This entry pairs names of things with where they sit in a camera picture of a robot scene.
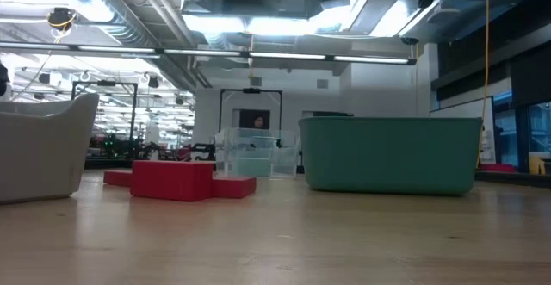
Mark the teal plastic tray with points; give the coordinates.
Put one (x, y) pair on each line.
(387, 156)

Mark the black background rig frame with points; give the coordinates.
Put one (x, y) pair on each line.
(251, 90)
(105, 82)

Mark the long ceiling light bar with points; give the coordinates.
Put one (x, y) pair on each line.
(284, 55)

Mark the long light cyan block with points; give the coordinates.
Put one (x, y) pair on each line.
(251, 167)

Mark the silver ventilation duct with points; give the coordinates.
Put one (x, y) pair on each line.
(129, 31)

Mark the yellow bin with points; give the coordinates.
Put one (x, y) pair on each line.
(536, 164)

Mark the person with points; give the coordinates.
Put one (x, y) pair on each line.
(258, 122)

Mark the flat red object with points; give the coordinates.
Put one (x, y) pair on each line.
(497, 168)

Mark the grey plastic tray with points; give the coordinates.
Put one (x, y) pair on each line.
(43, 156)

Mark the clear plastic container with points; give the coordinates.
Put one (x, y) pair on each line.
(284, 156)

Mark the red block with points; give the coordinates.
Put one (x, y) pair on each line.
(117, 177)
(172, 179)
(234, 187)

